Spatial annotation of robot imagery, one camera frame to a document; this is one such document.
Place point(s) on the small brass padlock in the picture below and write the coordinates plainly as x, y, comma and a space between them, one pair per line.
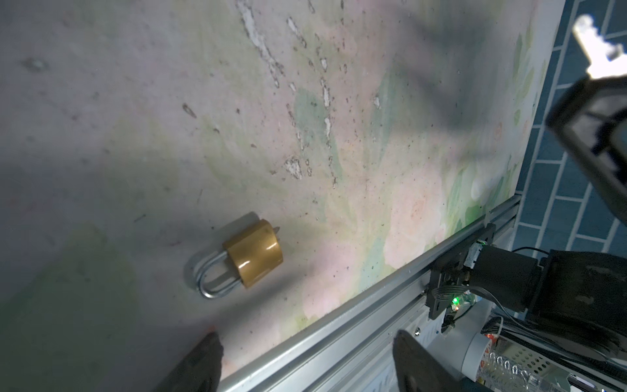
253, 253

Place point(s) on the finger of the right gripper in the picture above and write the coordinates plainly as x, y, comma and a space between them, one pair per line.
589, 121

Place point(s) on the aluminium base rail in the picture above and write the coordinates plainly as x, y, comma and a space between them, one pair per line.
350, 349

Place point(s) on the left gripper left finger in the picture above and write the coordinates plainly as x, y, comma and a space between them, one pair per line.
200, 370

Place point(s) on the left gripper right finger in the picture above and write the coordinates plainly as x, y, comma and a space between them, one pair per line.
417, 370

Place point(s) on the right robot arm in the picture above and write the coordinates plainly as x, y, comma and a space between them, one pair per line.
573, 300

